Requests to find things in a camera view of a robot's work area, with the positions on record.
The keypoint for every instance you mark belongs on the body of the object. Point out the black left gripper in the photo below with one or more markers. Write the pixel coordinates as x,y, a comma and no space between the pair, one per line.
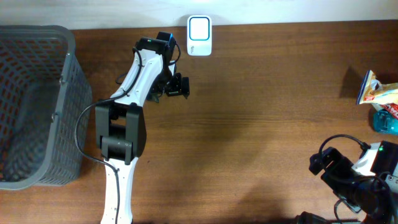
178,88

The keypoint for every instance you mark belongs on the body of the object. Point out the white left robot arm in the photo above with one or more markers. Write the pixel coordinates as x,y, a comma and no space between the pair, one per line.
120,125

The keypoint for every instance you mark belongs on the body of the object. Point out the blue mouthwash bottle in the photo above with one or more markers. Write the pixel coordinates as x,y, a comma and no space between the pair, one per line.
384,122

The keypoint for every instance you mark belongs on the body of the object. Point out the yellow wipes bag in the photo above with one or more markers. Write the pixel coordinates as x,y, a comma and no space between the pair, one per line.
374,92

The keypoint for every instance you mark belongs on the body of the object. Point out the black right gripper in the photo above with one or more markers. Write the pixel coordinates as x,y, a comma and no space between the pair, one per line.
328,168

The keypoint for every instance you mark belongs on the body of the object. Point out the red candy bag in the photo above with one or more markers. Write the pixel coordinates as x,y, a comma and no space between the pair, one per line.
392,109

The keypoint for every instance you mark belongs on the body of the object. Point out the white barcode scanner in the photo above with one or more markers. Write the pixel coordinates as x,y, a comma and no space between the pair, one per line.
199,35

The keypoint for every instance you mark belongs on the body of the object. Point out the grey plastic basket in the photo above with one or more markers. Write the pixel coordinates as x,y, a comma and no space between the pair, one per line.
43,94

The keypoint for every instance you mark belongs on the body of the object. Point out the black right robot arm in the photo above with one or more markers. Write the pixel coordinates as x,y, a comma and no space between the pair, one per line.
380,206

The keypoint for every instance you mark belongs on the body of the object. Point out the green tissue pack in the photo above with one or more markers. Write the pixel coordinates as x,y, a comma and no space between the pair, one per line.
377,107

